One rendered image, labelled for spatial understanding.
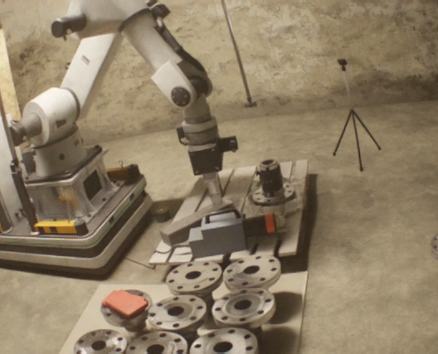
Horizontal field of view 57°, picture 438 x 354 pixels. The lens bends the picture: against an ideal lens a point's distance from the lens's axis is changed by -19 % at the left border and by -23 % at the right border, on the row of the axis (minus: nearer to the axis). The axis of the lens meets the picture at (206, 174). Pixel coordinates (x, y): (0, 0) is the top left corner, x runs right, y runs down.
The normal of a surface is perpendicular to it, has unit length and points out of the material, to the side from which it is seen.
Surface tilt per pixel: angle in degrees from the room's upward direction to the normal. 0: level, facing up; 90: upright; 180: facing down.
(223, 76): 90
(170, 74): 90
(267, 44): 91
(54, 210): 90
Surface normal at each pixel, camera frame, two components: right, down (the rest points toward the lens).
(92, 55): -0.50, 0.43
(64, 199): -0.30, 0.41
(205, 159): -0.07, 0.38
